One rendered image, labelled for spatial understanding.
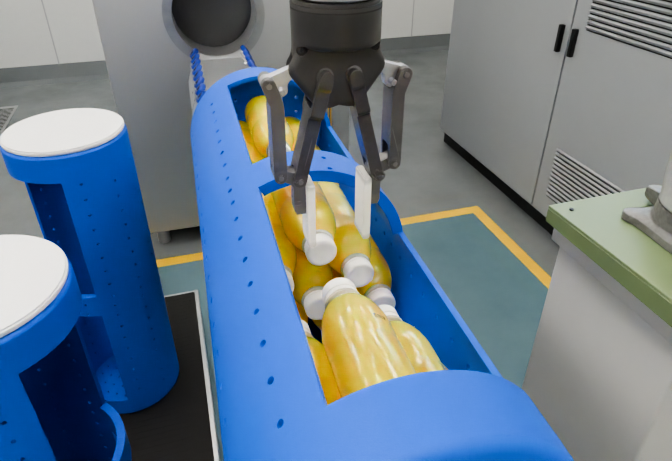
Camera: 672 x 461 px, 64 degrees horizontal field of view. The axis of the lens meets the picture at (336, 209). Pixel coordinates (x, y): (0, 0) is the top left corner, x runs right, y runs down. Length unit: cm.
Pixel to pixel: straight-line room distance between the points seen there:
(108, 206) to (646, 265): 115
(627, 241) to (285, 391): 71
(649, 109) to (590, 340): 139
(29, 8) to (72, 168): 420
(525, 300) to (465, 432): 210
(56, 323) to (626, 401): 93
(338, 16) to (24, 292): 65
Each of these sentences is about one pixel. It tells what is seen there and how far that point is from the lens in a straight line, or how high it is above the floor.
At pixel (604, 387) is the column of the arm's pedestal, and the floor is 77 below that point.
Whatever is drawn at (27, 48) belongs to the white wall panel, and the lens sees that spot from 558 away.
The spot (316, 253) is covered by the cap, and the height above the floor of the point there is 116.
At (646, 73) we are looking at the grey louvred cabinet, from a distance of 236.
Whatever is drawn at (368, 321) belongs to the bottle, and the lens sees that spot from 52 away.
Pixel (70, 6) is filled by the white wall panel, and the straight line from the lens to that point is 544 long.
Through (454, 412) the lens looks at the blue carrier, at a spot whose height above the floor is 123.
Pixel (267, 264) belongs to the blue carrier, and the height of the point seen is 121.
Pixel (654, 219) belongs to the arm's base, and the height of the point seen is 106.
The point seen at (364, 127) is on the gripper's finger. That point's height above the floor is 136.
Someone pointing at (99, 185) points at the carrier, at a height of 93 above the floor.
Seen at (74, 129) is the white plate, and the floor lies 104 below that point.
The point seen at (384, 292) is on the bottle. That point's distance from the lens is 74.
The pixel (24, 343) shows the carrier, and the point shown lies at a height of 100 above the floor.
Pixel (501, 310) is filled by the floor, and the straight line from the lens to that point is 240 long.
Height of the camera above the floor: 155
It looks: 32 degrees down
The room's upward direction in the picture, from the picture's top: straight up
